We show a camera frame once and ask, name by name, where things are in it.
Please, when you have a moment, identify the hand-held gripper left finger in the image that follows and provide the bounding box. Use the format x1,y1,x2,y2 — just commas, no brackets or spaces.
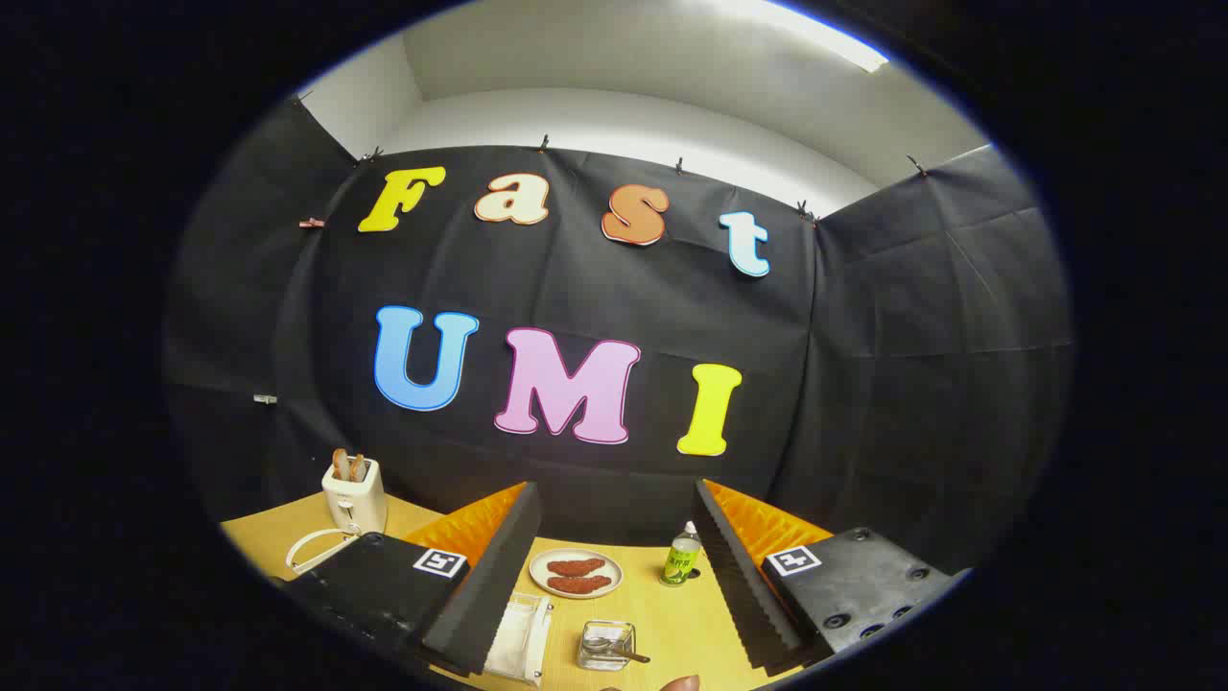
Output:
283,482,544,678

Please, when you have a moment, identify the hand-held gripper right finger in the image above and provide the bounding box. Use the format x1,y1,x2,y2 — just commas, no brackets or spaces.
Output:
692,478,973,678

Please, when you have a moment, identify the white wire dish rack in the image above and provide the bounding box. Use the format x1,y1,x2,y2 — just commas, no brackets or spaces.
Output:
286,528,555,687

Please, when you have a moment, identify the dark metal spoon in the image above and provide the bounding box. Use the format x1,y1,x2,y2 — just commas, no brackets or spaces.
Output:
587,638,651,665

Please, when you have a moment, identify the clear wire basket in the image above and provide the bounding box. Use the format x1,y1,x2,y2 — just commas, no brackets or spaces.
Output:
578,620,637,672

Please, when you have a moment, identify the cream round plate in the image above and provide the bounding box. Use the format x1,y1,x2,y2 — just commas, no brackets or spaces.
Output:
529,547,625,601

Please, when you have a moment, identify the white drip tray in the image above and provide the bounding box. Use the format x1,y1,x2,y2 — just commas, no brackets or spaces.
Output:
484,603,540,679

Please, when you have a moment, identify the green label drink bottle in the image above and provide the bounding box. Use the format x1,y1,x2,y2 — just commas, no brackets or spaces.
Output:
660,521,703,587

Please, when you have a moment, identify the white toaster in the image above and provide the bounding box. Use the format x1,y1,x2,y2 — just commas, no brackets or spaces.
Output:
321,459,389,536

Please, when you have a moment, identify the black backdrop cloth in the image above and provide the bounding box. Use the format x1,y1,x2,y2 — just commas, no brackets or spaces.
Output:
161,96,1075,577

